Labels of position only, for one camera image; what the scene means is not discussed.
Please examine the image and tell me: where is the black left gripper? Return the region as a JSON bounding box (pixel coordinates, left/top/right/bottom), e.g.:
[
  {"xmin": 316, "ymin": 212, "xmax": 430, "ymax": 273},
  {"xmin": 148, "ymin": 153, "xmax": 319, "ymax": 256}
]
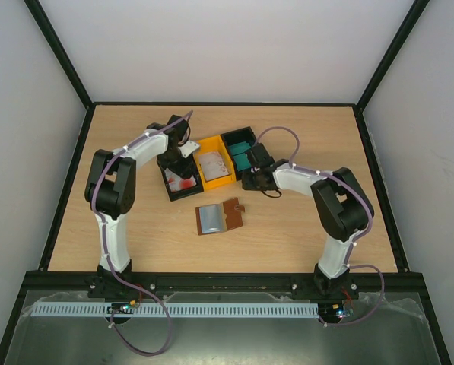
[{"xmin": 159, "ymin": 149, "xmax": 195, "ymax": 180}]

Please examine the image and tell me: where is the black bin with red cards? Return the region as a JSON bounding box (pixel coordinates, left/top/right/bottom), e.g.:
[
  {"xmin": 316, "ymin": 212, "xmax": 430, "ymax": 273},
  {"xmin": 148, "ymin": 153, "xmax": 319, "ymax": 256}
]
[{"xmin": 157, "ymin": 156, "xmax": 204, "ymax": 202}]

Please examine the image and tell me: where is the brown leather card holder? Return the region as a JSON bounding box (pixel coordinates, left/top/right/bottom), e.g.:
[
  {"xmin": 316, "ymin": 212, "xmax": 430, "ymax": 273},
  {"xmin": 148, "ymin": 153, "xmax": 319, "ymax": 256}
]
[{"xmin": 195, "ymin": 198, "xmax": 246, "ymax": 236}]

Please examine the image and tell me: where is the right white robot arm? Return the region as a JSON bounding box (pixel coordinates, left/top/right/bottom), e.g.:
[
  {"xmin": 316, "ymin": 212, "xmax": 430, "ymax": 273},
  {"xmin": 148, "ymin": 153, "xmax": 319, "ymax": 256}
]
[{"xmin": 242, "ymin": 144, "xmax": 375, "ymax": 298}]

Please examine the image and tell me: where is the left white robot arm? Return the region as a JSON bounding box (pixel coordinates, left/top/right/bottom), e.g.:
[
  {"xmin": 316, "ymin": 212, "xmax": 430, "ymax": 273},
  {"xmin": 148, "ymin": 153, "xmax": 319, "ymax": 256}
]
[{"xmin": 84, "ymin": 115, "xmax": 199, "ymax": 275}]

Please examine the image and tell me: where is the stack of red-white cards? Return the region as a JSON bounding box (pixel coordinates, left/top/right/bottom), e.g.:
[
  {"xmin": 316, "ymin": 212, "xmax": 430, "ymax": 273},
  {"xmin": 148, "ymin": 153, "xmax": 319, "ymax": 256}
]
[{"xmin": 164, "ymin": 169, "xmax": 197, "ymax": 192}]

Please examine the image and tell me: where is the stack of teal cards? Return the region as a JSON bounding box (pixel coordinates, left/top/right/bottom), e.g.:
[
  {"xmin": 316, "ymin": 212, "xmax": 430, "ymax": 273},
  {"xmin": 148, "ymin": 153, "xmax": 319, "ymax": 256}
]
[{"xmin": 227, "ymin": 141, "xmax": 251, "ymax": 172}]

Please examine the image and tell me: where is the stack of white cards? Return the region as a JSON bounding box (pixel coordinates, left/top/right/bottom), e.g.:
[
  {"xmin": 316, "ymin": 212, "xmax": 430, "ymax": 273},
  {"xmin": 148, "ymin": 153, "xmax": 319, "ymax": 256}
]
[{"xmin": 198, "ymin": 151, "xmax": 229, "ymax": 182}]

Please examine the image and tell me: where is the black bin with teal cards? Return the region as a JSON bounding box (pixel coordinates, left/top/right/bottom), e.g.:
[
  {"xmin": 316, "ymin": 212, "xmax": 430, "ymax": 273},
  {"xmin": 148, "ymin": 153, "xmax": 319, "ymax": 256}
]
[{"xmin": 221, "ymin": 126, "xmax": 256, "ymax": 181}]

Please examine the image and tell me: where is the yellow plastic bin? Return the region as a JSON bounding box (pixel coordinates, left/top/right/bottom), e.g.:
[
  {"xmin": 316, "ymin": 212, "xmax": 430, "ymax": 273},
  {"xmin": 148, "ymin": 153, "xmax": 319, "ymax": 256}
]
[{"xmin": 193, "ymin": 135, "xmax": 237, "ymax": 191}]

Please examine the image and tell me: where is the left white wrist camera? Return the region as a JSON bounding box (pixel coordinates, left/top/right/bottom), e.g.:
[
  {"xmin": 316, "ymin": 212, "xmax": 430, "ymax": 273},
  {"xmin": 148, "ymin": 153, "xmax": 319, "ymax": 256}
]
[{"xmin": 179, "ymin": 140, "xmax": 201, "ymax": 158}]

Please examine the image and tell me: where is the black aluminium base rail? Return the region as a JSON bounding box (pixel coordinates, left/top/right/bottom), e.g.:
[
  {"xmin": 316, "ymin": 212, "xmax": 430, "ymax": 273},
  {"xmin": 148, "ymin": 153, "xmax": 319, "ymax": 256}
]
[{"xmin": 21, "ymin": 269, "xmax": 427, "ymax": 301}]

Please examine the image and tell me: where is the light blue slotted cable duct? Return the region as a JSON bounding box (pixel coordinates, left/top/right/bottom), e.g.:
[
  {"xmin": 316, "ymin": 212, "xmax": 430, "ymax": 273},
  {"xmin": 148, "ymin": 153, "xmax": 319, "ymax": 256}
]
[{"xmin": 30, "ymin": 302, "xmax": 319, "ymax": 319}]

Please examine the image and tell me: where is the black cage frame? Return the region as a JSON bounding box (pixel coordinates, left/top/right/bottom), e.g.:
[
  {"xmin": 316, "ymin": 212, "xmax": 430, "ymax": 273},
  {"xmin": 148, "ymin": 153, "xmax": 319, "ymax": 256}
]
[{"xmin": 0, "ymin": 0, "xmax": 454, "ymax": 365}]

